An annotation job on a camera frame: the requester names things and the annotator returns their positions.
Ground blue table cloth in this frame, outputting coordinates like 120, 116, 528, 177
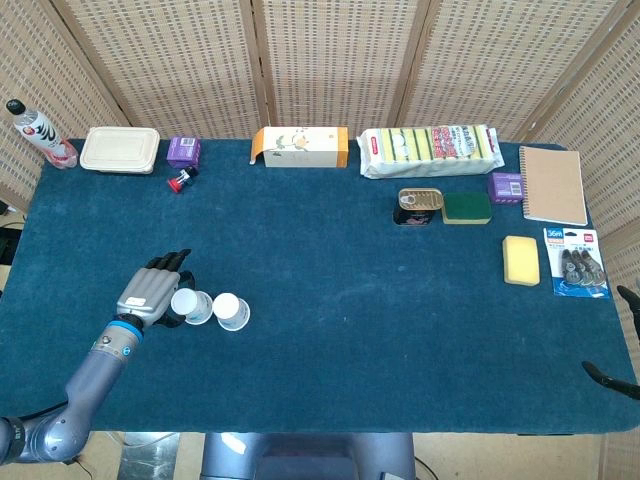
0, 137, 640, 435

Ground green yellow scouring sponge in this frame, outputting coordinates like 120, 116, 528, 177
441, 191, 493, 226

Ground beige lidded food container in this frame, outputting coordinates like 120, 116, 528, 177
79, 126, 162, 175

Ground white orange floral carton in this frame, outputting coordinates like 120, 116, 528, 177
248, 125, 350, 169

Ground bamboo folding screen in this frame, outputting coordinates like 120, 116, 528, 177
0, 0, 640, 480

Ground white plastic cup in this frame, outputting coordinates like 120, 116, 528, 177
170, 288, 215, 326
212, 292, 251, 332

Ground clear plastic drink bottle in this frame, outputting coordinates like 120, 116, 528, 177
5, 98, 80, 170

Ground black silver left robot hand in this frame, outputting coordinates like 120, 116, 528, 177
116, 248, 199, 329

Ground packaged yellow green sponges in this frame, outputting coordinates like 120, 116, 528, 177
356, 123, 505, 180

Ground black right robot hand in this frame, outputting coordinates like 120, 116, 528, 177
582, 285, 640, 397

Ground brown spiral notebook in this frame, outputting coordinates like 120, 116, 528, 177
517, 145, 589, 227

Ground gold lidded tin can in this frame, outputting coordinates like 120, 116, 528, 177
392, 187, 446, 227

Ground blue correction tape pack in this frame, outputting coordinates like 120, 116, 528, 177
543, 227, 613, 301

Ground small purple box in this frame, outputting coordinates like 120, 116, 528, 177
166, 135, 202, 169
487, 171, 525, 206

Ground grey robot torso base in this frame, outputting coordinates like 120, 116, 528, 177
200, 431, 417, 480

